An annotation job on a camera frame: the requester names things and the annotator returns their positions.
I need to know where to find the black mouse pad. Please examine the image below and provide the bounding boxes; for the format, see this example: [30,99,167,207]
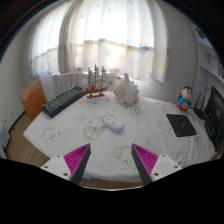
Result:
[166,113,198,138]

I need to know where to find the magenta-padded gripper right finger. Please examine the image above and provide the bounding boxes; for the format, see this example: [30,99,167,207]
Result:
[131,143,184,186]

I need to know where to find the large white conch shell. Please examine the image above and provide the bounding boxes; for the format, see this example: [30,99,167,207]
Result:
[113,72,140,107]

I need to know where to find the white sheer printed curtain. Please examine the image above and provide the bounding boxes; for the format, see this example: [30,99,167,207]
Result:
[28,0,169,84]

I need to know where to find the black monitor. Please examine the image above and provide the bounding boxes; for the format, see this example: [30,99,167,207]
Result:
[204,85,224,151]

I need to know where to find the black keyboard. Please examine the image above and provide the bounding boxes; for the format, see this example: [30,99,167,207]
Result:
[41,85,87,119]

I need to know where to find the white printed tablecloth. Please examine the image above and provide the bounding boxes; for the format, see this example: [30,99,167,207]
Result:
[22,90,218,184]

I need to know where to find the black router with antennas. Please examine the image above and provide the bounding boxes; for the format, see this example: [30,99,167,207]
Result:
[193,90,212,122]

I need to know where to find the wooden sailing ship model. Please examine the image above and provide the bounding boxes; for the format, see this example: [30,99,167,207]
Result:
[82,63,114,99]

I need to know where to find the brown wooden chair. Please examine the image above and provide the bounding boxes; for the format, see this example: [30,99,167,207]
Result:
[18,80,48,122]

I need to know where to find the white wall shelf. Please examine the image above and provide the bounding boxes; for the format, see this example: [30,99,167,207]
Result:
[199,63,224,82]

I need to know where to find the cartoon boy clock figure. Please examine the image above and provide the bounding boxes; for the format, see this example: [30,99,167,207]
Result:
[176,85,194,113]

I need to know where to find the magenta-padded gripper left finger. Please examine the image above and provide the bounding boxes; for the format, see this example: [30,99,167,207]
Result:
[40,143,92,186]

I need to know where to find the white cartoon print computer mouse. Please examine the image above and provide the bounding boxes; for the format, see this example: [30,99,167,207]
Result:
[101,115,125,132]

